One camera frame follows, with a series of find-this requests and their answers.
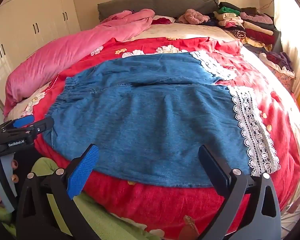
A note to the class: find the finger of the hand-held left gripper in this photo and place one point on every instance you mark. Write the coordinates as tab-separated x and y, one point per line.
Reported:
23	121
43	125

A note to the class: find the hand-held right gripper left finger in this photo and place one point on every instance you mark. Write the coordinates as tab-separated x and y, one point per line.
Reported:
83	171

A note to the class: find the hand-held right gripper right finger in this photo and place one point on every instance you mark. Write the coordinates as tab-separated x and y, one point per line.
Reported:
213	170

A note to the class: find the blue denim pants lace trim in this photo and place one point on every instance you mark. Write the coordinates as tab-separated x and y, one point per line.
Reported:
150	120

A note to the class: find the green towel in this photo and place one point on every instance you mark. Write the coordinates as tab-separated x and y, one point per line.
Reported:
102	220

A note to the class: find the red floral bedsheet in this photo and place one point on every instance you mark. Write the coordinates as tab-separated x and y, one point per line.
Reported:
165	205

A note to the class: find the pink duvet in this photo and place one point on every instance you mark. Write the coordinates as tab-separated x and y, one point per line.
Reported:
65	52

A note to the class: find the cream wardrobe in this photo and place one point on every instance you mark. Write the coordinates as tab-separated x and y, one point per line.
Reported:
40	10

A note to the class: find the floral pillow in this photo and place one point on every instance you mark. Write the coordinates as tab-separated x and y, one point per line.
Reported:
282	78

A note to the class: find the purple cloth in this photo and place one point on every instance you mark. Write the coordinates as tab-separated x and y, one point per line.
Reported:
281	60

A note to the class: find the pile of folded clothes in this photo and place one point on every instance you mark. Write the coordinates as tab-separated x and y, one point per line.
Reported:
249	25

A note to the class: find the pink fuzzy garment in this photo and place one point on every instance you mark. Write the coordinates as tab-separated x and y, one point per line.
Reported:
193	17

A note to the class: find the dark red cloth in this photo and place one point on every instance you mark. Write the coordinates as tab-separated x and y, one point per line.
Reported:
163	20

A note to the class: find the cream curtain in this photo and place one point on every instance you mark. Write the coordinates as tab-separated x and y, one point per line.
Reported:
294	30

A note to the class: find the grey headboard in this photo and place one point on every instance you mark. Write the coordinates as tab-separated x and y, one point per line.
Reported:
165	3

